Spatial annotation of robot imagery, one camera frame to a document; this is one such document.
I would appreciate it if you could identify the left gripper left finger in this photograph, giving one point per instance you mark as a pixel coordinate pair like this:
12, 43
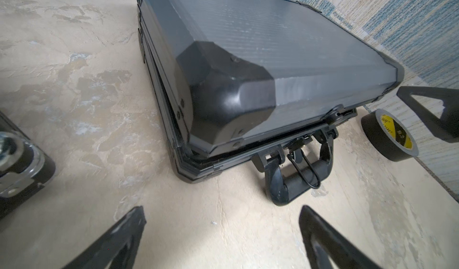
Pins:
117, 248

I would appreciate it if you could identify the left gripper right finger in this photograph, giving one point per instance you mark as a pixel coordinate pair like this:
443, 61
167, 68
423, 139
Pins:
325, 246

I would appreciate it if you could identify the black poker case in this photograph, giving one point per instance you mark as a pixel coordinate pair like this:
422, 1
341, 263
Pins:
25, 168

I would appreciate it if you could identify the grey poker case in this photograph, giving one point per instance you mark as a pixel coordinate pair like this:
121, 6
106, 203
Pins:
266, 81

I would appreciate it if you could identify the grey yellow tape roll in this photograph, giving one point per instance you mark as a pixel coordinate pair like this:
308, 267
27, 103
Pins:
389, 136

